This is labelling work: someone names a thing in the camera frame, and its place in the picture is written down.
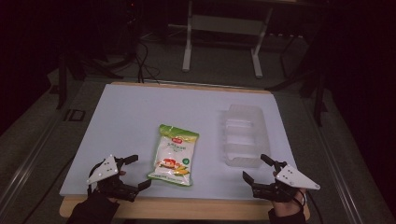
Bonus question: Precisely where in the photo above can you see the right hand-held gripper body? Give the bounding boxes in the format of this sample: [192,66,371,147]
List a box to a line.
[251,161,321,203]

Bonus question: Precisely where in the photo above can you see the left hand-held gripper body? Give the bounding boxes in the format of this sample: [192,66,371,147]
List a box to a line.
[86,154,141,203]

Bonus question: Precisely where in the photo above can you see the person's right hand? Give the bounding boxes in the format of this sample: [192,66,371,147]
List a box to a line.
[270,188,308,217]

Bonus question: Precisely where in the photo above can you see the clear plastic container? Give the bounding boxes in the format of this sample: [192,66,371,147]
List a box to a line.
[221,104,272,169]

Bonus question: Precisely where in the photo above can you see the pale blue table mat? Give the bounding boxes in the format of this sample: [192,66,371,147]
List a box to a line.
[58,82,299,202]

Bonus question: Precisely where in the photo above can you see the green and white food packet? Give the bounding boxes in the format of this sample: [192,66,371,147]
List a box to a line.
[147,123,201,188]

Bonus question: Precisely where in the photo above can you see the black floor socket plate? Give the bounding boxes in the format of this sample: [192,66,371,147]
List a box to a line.
[63,108,87,122]

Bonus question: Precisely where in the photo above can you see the black stand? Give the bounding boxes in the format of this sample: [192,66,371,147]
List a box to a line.
[55,51,125,110]
[265,18,329,128]

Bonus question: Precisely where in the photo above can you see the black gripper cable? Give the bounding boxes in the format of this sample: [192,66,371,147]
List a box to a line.
[292,188,319,218]

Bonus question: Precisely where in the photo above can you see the metal floor rail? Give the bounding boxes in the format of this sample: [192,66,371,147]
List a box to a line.
[0,117,64,217]
[317,123,366,224]

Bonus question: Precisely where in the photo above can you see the black cables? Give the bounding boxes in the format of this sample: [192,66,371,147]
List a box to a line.
[134,39,162,85]

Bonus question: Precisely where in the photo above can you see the white metal stand frame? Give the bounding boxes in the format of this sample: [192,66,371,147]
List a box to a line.
[181,0,276,79]

